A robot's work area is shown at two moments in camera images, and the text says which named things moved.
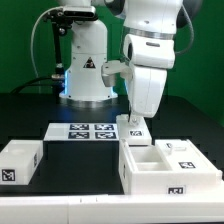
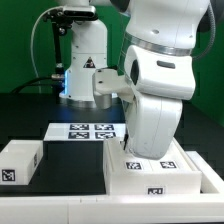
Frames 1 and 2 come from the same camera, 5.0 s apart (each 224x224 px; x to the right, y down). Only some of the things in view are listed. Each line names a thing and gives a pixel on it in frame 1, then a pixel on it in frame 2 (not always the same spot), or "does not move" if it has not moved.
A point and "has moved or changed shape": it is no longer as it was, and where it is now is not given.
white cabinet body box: (145, 170) has moved or changed shape
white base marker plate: (82, 131) does not move
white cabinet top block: (19, 160) does not move
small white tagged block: (134, 131) has moved or changed shape
